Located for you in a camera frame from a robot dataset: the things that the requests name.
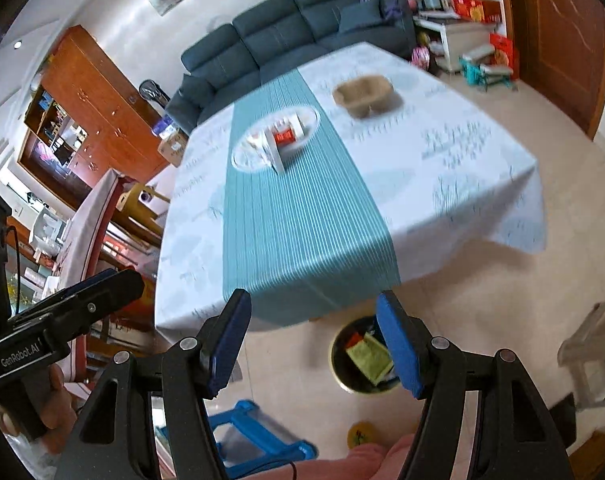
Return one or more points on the white low cabinet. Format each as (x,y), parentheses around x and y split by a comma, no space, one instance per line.
(462,40)

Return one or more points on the brown red paper packet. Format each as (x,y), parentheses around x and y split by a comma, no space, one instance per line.
(355,341)

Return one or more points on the brown paper bowl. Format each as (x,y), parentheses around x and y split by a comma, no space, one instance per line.
(367,95)

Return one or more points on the brown cardboard box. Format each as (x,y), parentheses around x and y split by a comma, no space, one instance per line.
(172,149)

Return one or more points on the white plastic stool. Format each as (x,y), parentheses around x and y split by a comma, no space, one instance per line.
(592,350)

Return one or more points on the white rack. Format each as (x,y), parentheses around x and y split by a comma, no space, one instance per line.
(47,232)

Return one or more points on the purple backpack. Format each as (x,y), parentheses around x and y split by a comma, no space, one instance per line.
(395,6)

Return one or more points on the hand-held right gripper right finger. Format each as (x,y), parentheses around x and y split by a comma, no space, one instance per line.
(402,345)

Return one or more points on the yellow green snack bag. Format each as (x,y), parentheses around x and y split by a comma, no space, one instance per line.
(370,359)

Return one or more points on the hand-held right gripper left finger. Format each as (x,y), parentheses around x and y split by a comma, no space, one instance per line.
(227,345)

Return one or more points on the dark teal cushion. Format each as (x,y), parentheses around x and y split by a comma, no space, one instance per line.
(197,91)
(360,17)

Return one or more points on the white plate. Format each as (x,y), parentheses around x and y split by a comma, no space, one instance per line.
(247,152)

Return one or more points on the small red gift box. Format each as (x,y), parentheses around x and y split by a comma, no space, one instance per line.
(503,55)

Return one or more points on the red snack packet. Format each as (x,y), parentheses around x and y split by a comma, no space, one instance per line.
(286,136)

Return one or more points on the brown wooden door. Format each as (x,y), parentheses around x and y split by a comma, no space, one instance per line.
(557,35)

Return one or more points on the yellow embroidered slipper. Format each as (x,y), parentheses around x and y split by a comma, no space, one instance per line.
(365,435)

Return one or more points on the wooden side table with cloth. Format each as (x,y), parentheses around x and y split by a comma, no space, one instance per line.
(90,220)

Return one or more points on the blue white package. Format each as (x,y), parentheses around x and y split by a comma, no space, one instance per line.
(163,126)

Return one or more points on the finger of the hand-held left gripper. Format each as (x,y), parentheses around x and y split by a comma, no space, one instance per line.
(82,282)
(117,292)

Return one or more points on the large red gift box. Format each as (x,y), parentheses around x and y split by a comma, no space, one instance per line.
(475,9)

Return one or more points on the leaf print tablecloth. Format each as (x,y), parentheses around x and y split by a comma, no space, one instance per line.
(307,220)

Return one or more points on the orange wooden cabinet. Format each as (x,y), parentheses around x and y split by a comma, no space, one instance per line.
(102,105)

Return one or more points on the black trash bin yellow rim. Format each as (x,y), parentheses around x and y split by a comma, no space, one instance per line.
(340,365)

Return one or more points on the dark teal sofa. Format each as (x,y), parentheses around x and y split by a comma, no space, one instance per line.
(282,30)

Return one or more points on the person's pink trouser leg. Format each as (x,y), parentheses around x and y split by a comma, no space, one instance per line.
(367,462)

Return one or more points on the teal folding stool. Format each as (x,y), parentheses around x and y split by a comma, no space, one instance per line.
(485,67)

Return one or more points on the pink printed bag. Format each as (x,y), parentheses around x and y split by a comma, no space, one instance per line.
(421,57)

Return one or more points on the yellow plastic stool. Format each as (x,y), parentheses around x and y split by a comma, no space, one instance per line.
(142,205)

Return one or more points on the person's left hand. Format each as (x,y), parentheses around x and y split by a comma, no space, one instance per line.
(57,402)

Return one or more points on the blue plastic stool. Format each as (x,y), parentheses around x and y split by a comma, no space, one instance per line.
(282,445)

